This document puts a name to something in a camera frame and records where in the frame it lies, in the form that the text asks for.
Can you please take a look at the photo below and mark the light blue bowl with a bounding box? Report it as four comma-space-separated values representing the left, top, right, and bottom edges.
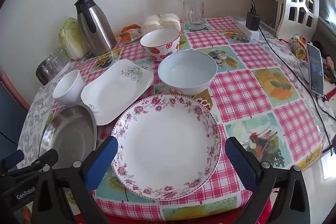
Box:
158, 50, 218, 96

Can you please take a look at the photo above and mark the stainless steel thermos jug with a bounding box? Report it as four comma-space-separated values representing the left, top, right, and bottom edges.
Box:
75, 0, 117, 56

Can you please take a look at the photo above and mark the white smartphone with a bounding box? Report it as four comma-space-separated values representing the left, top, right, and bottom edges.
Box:
306, 43, 325, 97

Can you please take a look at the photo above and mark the bag of steamed buns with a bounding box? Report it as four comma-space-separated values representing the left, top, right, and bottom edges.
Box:
141, 13, 182, 35

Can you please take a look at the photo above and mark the orange snack packet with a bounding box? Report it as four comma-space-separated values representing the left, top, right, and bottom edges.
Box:
119, 24, 142, 43

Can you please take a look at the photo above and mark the upturned clear glass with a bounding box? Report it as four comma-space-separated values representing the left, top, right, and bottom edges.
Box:
47, 48, 70, 73

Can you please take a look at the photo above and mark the white rectangular floral plate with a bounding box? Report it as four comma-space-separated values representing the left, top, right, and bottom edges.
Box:
81, 59, 154, 126

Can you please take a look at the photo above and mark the clear glass mug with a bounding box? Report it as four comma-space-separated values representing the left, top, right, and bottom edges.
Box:
183, 0, 206, 31

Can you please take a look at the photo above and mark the napa cabbage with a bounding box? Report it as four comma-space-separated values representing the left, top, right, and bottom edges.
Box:
59, 18, 89, 60

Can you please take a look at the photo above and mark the white power strip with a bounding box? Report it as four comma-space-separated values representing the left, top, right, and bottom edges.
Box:
237, 21, 260, 40

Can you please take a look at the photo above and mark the glass teapot black handle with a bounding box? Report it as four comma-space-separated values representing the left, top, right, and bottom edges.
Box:
35, 58, 60, 86

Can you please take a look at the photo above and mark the grey floral towel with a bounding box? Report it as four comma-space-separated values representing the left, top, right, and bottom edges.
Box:
17, 61, 76, 169

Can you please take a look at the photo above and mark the stainless steel round pan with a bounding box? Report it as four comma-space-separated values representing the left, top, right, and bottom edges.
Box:
39, 104, 97, 169

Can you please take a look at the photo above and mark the black cable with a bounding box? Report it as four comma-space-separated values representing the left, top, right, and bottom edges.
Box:
222, 0, 336, 155

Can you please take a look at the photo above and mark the dark blue refrigerator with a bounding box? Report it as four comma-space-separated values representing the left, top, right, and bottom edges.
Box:
0, 82, 27, 159

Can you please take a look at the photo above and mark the strawberry pattern bowl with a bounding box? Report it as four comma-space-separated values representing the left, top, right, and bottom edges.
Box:
140, 28, 181, 62

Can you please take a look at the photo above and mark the small white bowl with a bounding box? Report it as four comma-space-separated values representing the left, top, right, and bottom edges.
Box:
52, 69, 85, 105

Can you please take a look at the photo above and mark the pink floral round plate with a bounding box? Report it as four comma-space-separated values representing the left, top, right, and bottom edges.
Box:
112, 94, 222, 201

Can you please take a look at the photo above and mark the colourful candy roll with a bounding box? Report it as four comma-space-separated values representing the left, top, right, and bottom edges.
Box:
289, 35, 306, 60

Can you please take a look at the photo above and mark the black power adapter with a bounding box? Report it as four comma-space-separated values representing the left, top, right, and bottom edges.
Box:
245, 3, 260, 31

